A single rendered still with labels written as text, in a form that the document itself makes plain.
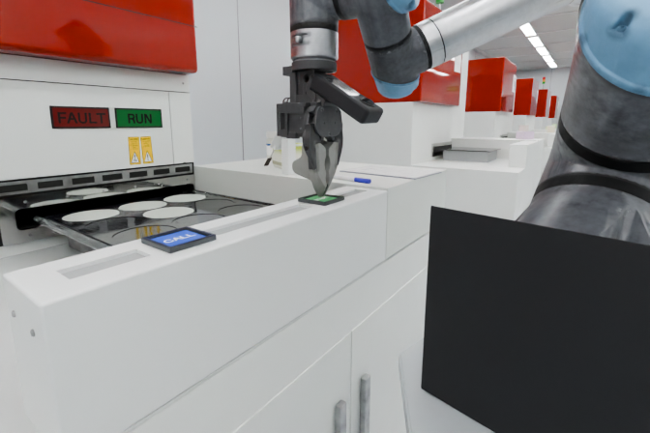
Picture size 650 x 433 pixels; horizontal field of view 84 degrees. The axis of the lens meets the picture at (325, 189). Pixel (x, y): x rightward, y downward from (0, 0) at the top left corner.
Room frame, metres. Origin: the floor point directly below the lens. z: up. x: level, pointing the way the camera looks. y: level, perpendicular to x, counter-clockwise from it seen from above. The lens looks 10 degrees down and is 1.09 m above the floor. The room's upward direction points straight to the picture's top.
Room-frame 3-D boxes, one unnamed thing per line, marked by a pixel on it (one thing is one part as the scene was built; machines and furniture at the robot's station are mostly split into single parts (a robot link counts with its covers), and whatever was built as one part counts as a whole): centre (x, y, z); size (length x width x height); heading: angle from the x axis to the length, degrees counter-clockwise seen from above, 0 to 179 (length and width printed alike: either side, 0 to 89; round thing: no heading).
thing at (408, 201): (1.01, 0.03, 0.89); 0.62 x 0.35 x 0.14; 54
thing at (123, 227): (0.76, 0.33, 0.90); 0.34 x 0.34 x 0.01; 54
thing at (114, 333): (0.49, 0.08, 0.89); 0.55 x 0.09 x 0.14; 144
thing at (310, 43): (0.60, 0.02, 1.20); 0.08 x 0.08 x 0.05
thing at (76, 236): (0.61, 0.44, 0.90); 0.37 x 0.01 x 0.01; 54
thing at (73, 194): (0.87, 0.51, 0.89); 0.44 x 0.02 x 0.10; 144
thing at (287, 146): (0.89, 0.10, 1.03); 0.06 x 0.04 x 0.13; 54
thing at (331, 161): (0.61, 0.01, 1.01); 0.06 x 0.03 x 0.09; 54
